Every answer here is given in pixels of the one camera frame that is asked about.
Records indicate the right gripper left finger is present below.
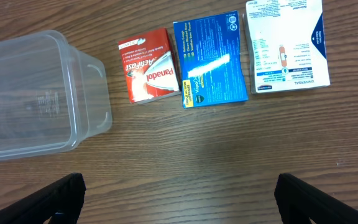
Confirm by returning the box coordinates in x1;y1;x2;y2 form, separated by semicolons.
0;173;86;224

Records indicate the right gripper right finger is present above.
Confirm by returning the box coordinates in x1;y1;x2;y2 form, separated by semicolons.
274;173;358;224

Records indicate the clear plastic container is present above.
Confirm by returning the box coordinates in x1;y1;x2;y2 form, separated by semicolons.
0;30;112;161

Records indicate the red Panadol box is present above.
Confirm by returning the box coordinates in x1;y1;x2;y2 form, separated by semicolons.
118;28;181;104

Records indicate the white plaster box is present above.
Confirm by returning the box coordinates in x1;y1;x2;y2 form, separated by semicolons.
243;0;331;94

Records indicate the blue VapoDrops box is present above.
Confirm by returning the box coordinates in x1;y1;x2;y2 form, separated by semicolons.
173;11;248;108

